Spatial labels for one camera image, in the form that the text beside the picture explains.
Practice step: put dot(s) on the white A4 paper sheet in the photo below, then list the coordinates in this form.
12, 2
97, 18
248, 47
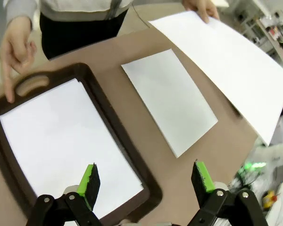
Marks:
226, 66

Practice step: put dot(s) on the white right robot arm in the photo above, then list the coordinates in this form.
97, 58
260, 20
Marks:
273, 150

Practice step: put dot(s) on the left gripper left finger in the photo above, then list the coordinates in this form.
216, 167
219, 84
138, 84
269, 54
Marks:
89, 186

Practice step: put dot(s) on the person's right forearm white sleeve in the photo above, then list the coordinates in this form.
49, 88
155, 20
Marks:
19, 9

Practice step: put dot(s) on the person's right hand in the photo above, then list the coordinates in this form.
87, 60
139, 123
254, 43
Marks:
14, 49

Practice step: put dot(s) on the person's left hand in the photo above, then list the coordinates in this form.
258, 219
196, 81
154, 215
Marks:
200, 5

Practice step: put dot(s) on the brown plastic serving tray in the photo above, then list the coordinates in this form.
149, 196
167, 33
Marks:
99, 99

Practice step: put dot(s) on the person in white grey hoodie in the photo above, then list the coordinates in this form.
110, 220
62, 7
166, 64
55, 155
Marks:
80, 35

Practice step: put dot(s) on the thin white A4 paper pile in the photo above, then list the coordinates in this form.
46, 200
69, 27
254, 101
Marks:
61, 141

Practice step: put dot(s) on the thick white A4 paper stack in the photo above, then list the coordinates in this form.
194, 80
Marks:
169, 101

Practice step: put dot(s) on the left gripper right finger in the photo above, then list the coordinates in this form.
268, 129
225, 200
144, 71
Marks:
202, 181

